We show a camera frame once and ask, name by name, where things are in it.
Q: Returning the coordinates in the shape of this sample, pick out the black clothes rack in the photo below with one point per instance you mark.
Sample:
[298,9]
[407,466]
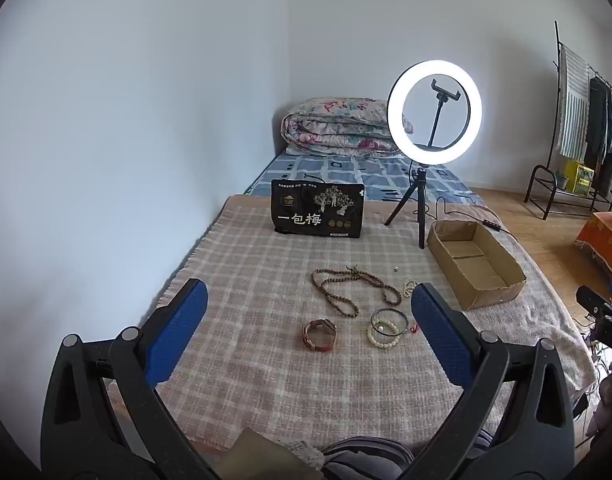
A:
[556,45]

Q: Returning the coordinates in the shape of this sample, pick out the person's striped pants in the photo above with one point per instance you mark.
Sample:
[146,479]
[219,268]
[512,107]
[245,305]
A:
[366,460]

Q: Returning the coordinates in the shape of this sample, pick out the black snack bag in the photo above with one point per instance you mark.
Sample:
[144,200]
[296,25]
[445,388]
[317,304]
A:
[316,210]

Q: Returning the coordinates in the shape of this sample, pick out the dark hanging clothes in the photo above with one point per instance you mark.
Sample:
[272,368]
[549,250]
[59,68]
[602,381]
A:
[598,125]

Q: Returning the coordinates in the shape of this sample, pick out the small grey pot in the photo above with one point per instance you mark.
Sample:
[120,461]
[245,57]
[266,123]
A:
[561,180]

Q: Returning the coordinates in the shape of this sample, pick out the folded floral quilt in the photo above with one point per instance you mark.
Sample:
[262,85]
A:
[331,130]

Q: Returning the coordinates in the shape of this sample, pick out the dark thin bangle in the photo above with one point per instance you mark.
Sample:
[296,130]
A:
[389,309]

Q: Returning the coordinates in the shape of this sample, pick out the striped hanging towel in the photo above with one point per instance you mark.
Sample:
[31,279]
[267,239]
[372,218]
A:
[573,110]

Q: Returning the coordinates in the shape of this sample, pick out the orange cloth-covered furniture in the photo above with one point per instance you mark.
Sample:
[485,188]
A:
[603,240]

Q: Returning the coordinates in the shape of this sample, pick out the black tripod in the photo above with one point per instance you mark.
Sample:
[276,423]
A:
[420,200]

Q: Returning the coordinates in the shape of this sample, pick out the cardboard box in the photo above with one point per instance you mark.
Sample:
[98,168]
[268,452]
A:
[481,280]

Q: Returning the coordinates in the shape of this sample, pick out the black phone holder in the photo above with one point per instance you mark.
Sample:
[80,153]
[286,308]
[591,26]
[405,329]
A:
[438,115]

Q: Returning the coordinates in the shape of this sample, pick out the blue patterned bedsheet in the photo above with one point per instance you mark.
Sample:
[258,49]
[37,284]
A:
[376,175]

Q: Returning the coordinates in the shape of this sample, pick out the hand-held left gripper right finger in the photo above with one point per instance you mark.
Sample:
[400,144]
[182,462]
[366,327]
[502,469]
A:
[441,335]

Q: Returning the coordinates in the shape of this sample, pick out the pink plaid blanket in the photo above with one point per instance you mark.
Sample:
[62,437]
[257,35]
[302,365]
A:
[266,370]

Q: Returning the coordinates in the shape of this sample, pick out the yellow box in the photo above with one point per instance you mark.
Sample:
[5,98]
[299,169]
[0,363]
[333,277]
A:
[581,177]

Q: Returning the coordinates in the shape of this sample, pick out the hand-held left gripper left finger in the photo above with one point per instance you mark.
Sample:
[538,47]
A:
[178,327]

